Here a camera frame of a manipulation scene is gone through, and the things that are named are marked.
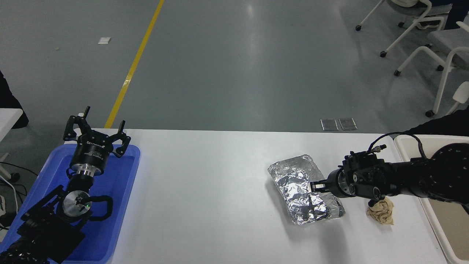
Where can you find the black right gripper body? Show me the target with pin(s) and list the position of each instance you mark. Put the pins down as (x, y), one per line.
(337, 183)

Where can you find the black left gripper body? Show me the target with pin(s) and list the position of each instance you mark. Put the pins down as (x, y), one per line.
(91, 152)

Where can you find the foil tray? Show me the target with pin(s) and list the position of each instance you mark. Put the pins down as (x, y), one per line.
(293, 183)

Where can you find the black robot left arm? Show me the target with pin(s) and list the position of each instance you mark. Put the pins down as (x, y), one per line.
(44, 231)

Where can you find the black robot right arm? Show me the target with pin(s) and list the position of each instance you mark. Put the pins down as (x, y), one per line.
(432, 176)

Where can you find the silver floor plate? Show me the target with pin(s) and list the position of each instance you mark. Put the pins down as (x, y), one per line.
(329, 124)
(348, 124)

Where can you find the blue plastic tray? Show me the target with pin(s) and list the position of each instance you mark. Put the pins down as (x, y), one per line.
(119, 190)

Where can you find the crumpled tan paper ball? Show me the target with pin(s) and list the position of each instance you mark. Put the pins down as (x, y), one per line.
(383, 214)

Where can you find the white side table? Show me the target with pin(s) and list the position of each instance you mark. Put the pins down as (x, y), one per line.
(7, 119)

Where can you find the large pale bin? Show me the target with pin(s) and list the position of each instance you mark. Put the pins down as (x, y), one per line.
(445, 227)

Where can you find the white plastic chair part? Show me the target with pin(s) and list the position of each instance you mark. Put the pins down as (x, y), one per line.
(462, 93)

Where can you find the white grey office chair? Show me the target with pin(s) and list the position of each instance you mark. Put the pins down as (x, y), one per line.
(445, 38)
(417, 18)

